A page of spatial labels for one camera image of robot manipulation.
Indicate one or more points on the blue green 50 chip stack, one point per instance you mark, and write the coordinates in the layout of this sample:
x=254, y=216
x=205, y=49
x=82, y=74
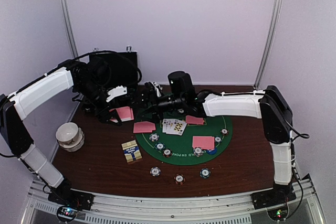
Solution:
x=205, y=173

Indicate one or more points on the red black 100 chip stack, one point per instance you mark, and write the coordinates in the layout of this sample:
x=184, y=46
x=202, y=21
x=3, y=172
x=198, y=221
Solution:
x=179, y=179

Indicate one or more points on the pink playing card deck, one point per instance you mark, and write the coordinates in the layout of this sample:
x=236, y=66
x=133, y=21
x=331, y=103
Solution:
x=125, y=113

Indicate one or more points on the black poker chip case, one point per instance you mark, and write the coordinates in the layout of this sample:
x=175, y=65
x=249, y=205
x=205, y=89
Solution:
x=125, y=72

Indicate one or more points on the face up community cards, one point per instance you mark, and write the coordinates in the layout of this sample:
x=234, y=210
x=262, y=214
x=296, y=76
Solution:
x=173, y=126

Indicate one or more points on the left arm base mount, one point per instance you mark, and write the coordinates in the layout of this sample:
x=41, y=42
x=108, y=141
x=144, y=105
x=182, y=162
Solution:
x=69, y=197

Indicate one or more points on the aluminium frame post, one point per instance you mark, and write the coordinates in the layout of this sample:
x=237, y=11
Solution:
x=68, y=27
x=276, y=10

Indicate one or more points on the pink cards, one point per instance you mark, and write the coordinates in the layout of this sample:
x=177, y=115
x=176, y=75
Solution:
x=144, y=127
x=194, y=120
x=203, y=142

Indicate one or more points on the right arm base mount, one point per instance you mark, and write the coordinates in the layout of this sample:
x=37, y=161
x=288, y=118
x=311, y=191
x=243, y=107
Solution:
x=273, y=199

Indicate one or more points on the round green poker mat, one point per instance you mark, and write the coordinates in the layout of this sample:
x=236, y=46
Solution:
x=181, y=146

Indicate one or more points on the card deck holder box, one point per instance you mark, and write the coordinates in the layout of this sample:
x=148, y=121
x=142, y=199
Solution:
x=131, y=151

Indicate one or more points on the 10 chips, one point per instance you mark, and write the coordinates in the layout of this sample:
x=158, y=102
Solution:
x=154, y=137
x=197, y=152

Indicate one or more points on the left aluminium frame post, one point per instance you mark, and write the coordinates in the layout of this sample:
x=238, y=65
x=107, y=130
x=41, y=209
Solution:
x=68, y=27

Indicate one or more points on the blue white 10 chip stack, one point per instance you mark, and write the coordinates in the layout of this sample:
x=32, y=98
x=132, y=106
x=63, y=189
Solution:
x=155, y=171

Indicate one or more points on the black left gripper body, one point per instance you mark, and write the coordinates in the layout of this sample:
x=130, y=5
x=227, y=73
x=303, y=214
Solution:
x=101, y=115

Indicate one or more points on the aluminium front rail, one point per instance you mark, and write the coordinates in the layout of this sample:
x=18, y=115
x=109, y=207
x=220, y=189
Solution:
x=234, y=208

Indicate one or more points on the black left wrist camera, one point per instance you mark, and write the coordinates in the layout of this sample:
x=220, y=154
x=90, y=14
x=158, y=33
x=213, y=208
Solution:
x=99, y=70

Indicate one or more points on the right aluminium frame post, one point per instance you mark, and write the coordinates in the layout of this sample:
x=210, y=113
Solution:
x=276, y=10

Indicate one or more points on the white ceramic bowl stack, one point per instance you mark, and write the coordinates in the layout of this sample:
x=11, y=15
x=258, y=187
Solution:
x=70, y=137

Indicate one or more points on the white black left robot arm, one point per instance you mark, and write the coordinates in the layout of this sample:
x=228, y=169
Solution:
x=15, y=107

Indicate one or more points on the white left wrist cover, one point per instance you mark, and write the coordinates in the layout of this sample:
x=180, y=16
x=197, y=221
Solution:
x=116, y=92

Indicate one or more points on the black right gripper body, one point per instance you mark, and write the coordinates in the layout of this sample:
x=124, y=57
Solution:
x=163, y=106

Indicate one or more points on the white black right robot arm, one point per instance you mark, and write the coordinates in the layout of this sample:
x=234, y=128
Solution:
x=268, y=105

